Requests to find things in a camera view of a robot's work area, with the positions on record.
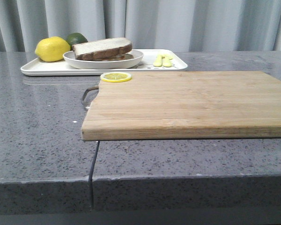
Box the bread slice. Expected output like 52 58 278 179
93 53 134 61
72 37 133 61

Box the white round plate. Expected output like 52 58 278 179
63 49 144 69

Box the white bear-print tray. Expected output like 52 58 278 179
21 49 188 76

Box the lemon slice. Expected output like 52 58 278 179
100 72 132 83

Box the yellow plastic fork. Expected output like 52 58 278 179
153 54 164 67

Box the yellow plastic knife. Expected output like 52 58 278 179
162 54 173 68

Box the green lime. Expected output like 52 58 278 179
66 32 88 50

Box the yellow lemon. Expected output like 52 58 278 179
35 37 71 62

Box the wooden cutting board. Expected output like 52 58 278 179
81 71 281 141

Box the grey curtain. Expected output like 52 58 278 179
0 0 281 52

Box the metal cutting board handle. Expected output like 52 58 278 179
81 84 99 110

